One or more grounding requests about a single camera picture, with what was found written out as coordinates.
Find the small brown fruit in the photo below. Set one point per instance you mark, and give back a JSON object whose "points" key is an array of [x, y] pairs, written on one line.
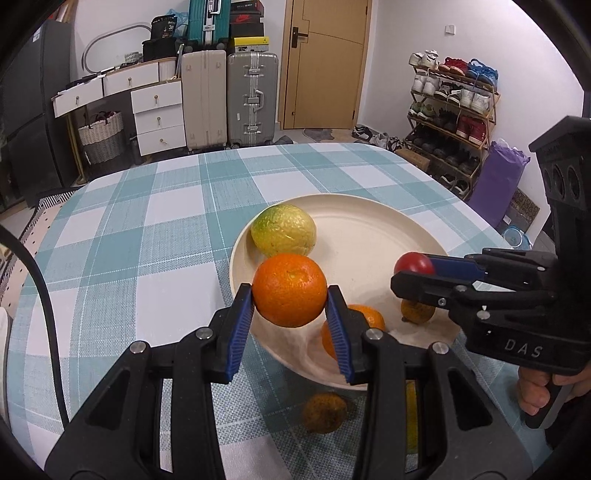
{"points": [[418, 314], [324, 412]]}

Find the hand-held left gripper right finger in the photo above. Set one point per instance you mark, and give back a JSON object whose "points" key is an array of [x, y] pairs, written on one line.
{"points": [[339, 341]]}

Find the tall cardboard box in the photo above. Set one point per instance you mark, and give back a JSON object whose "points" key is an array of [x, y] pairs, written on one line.
{"points": [[62, 10]]}

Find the black crate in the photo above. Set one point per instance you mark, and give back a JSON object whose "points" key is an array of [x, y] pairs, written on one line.
{"points": [[159, 50]]}

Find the purple bag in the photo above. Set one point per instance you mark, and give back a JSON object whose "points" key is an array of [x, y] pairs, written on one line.
{"points": [[496, 184]]}

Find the black printed bag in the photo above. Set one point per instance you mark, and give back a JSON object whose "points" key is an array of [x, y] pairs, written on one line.
{"points": [[164, 27]]}

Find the silver suitcase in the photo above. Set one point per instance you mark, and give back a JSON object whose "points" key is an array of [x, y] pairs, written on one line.
{"points": [[251, 99]]}

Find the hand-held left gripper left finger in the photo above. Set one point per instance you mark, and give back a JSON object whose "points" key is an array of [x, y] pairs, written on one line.
{"points": [[240, 332]]}

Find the dark grey refrigerator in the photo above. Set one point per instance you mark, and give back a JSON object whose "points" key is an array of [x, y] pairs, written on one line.
{"points": [[37, 115]]}

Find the white drawer desk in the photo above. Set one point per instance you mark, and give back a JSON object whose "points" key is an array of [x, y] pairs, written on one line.
{"points": [[152, 106]]}

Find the red tomato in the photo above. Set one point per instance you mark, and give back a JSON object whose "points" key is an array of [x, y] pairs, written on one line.
{"points": [[411, 263]]}

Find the oval metal frame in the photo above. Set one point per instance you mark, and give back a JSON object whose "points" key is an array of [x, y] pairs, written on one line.
{"points": [[90, 46]]}

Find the teal checkered tablecloth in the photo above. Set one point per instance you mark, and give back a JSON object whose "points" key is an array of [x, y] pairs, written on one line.
{"points": [[138, 230]]}

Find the wooden shoe rack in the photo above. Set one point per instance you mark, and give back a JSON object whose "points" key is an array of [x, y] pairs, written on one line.
{"points": [[489, 115]]}

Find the teal suitcase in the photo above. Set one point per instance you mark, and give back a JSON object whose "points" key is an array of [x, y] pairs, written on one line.
{"points": [[207, 23]]}

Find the cream round plate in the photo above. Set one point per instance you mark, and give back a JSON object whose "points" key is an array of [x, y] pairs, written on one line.
{"points": [[369, 240]]}

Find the shoe rack with shoes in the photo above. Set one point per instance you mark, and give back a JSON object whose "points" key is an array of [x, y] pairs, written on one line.
{"points": [[452, 99]]}

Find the brown cardboard box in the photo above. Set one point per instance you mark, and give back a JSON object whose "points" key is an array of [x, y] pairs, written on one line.
{"points": [[413, 159]]}

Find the beige suitcase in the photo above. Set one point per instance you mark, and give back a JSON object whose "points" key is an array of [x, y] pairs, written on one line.
{"points": [[203, 99]]}

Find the person's right hand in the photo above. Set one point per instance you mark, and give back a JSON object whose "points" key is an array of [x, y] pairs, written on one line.
{"points": [[530, 390]]}

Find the orange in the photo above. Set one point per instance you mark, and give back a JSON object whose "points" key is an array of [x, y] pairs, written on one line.
{"points": [[371, 317], [290, 290]]}

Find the red black shoe box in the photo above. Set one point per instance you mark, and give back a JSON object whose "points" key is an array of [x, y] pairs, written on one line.
{"points": [[247, 18]]}

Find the grey doormat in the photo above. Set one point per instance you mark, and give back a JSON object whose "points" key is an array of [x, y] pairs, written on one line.
{"points": [[318, 134]]}

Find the large yellow fruit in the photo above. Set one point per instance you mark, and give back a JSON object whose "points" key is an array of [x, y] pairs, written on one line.
{"points": [[412, 415]]}

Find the wicker basket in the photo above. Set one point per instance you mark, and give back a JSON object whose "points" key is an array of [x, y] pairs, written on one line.
{"points": [[101, 138]]}

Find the green-yellow round fruit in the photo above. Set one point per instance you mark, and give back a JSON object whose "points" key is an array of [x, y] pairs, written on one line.
{"points": [[284, 230]]}

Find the wooden door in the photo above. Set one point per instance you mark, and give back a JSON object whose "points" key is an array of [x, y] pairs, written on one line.
{"points": [[323, 69]]}

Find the dark patterned box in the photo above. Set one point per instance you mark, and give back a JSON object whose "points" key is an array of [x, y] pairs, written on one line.
{"points": [[524, 207]]}

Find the yellow black shoe box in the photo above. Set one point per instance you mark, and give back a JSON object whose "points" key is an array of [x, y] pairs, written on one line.
{"points": [[249, 45]]}

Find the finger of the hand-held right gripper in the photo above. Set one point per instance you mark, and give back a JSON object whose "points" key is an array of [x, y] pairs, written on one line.
{"points": [[455, 266], [425, 288]]}

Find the scattered pile of shoes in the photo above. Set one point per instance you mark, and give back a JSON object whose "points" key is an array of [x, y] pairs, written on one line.
{"points": [[376, 137]]}

